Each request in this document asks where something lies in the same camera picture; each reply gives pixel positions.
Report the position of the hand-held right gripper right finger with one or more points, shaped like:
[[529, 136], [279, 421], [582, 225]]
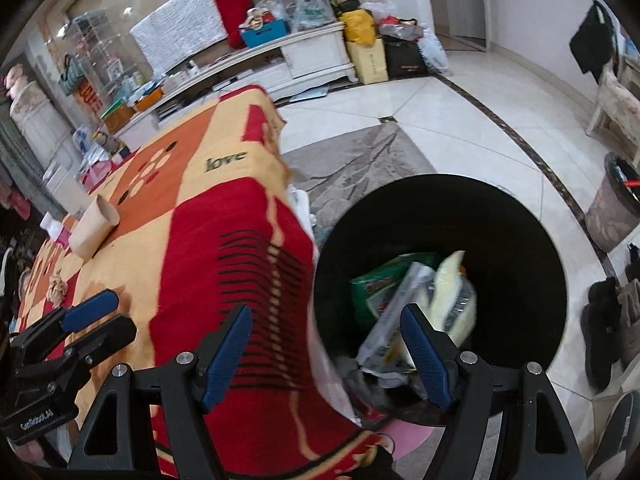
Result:
[[427, 355]]

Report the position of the black garment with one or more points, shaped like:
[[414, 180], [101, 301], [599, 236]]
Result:
[[595, 42]]

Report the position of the person's left hand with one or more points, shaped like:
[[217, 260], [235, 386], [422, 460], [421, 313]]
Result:
[[30, 452]]

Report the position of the red cloth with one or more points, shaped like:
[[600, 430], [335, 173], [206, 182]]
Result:
[[232, 5]]

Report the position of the black paper bag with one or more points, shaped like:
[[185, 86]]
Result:
[[405, 57]]

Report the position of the pink plush toy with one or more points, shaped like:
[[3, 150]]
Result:
[[14, 77]]

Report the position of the small white camera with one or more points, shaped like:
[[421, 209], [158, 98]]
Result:
[[191, 66]]

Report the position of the brown paper cup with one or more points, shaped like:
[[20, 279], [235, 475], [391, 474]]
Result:
[[92, 227]]

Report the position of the covered standing air conditioner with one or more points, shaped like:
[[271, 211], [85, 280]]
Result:
[[32, 115]]

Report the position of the grey patterned trash bin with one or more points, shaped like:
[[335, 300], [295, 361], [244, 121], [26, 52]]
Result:
[[612, 210]]

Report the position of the black trash bin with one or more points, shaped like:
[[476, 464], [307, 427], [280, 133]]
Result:
[[450, 220]]

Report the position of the white chair with floral cushion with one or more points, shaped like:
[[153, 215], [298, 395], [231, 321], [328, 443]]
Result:
[[620, 102]]

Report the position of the striped tote bag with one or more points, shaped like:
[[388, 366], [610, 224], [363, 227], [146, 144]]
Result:
[[74, 76]]

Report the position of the white quilted cloth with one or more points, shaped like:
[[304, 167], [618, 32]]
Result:
[[180, 25]]

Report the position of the yellow snack packet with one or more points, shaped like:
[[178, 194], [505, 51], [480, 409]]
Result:
[[450, 300]]

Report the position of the yellow bag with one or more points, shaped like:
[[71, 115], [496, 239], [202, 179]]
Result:
[[360, 27]]

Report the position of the grey rug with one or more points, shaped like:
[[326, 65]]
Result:
[[350, 160]]

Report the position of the beige paper bag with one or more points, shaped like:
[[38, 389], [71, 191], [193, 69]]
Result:
[[370, 62]]

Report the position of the printed blanket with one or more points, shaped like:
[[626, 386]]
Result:
[[225, 220]]

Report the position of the black boots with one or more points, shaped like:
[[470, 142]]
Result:
[[602, 330]]

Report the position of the blue basket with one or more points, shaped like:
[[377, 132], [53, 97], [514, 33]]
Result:
[[265, 34]]

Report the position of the pink floor mat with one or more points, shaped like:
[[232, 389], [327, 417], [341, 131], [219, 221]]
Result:
[[402, 437]]

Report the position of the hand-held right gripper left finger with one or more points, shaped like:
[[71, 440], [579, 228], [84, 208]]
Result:
[[227, 355]]

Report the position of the long white and blue box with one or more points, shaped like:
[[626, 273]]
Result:
[[395, 320]]

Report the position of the green snack packet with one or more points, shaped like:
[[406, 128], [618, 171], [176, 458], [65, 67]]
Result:
[[380, 285]]

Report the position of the grey slippers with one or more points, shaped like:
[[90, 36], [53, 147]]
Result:
[[620, 435]]

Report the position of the white tv cabinet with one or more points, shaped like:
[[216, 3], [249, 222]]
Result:
[[310, 57]]

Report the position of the crumpled white tissue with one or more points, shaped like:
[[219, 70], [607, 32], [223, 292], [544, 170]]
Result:
[[57, 285]]

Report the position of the orange box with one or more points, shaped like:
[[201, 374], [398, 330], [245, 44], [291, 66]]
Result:
[[149, 100]]

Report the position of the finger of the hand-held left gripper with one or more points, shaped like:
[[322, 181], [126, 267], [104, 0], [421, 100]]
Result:
[[107, 335], [92, 307]]

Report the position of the white bottle with pink label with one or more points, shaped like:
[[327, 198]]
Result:
[[54, 229]]

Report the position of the white plastic shopping bag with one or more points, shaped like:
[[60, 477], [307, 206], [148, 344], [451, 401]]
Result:
[[310, 10]]

